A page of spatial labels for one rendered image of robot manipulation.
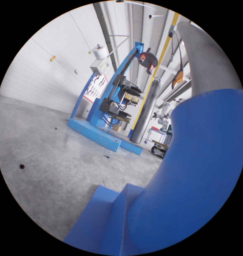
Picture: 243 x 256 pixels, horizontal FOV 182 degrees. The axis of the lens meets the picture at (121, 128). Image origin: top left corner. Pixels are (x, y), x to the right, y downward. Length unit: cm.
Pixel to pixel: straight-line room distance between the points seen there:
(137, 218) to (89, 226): 18
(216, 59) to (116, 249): 37
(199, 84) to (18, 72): 228
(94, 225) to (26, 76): 226
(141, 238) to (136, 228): 2
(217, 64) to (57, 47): 250
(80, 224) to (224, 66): 48
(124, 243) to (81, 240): 15
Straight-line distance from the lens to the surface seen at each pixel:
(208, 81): 18
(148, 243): 15
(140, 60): 203
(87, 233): 30
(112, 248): 21
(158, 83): 170
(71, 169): 45
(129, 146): 123
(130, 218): 17
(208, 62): 22
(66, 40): 265
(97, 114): 147
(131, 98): 170
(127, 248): 18
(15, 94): 219
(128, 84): 124
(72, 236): 30
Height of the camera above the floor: 31
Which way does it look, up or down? 1 degrees down
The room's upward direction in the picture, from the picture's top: 23 degrees clockwise
